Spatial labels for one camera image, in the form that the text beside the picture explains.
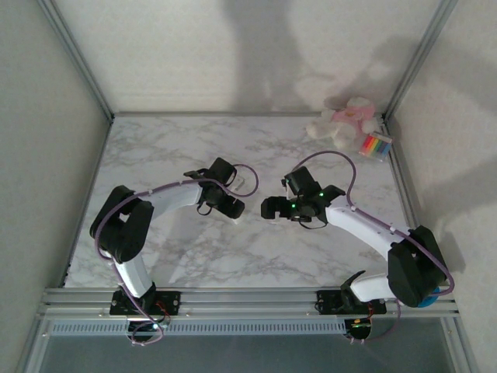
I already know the white pink plush toy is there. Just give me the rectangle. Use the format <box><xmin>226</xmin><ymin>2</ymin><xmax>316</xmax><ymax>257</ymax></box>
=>
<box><xmin>306</xmin><ymin>95</ymin><xmax>380</xmax><ymax>152</ymax></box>

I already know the thin aluminium frame rail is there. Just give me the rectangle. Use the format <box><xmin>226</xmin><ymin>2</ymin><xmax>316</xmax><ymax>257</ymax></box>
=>
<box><xmin>110</xmin><ymin>111</ymin><xmax>385</xmax><ymax>119</ymax></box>

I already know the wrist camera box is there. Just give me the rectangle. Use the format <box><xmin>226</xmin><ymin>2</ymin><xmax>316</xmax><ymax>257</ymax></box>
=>
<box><xmin>209</xmin><ymin>156</ymin><xmax>246</xmax><ymax>192</ymax></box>
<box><xmin>283</xmin><ymin>166</ymin><xmax>318</xmax><ymax>195</ymax></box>

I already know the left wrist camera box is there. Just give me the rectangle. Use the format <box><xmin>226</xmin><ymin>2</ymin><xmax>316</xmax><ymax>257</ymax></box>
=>
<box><xmin>209</xmin><ymin>156</ymin><xmax>246</xmax><ymax>192</ymax></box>

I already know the grey slotted cable duct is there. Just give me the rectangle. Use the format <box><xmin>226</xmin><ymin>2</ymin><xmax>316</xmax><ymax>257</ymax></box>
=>
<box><xmin>49</xmin><ymin>319</ymin><xmax>349</xmax><ymax>337</ymax></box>

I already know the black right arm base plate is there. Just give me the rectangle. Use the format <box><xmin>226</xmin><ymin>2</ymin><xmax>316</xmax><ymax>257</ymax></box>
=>
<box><xmin>316</xmin><ymin>289</ymin><xmax>388</xmax><ymax>315</ymax></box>

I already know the aluminium side frame rail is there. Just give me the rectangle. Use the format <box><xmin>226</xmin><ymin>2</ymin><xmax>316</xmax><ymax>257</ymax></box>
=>
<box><xmin>382</xmin><ymin>118</ymin><xmax>422</xmax><ymax>232</ymax></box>

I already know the circuit board with green light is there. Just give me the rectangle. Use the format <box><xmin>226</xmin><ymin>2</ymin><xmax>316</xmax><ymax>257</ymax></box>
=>
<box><xmin>345</xmin><ymin>317</ymin><xmax>374</xmax><ymax>343</ymax></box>
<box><xmin>127</xmin><ymin>316</ymin><xmax>169</xmax><ymax>343</ymax></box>

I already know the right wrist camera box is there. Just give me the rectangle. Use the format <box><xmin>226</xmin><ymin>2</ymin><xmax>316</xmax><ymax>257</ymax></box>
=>
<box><xmin>283</xmin><ymin>166</ymin><xmax>318</xmax><ymax>195</ymax></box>

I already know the rainbow coloured pack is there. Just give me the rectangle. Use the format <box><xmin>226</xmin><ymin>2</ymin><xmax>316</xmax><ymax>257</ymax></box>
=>
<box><xmin>359</xmin><ymin>131</ymin><xmax>393</xmax><ymax>160</ymax></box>

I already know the aluminium frame post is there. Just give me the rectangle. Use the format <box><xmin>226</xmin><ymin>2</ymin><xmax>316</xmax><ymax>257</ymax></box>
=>
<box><xmin>36</xmin><ymin>0</ymin><xmax>114</xmax><ymax>120</ymax></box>
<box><xmin>382</xmin><ymin>0</ymin><xmax>459</xmax><ymax>122</ymax></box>

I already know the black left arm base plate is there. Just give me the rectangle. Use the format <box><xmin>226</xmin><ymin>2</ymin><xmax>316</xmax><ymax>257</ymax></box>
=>
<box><xmin>109</xmin><ymin>290</ymin><xmax>182</xmax><ymax>316</ymax></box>

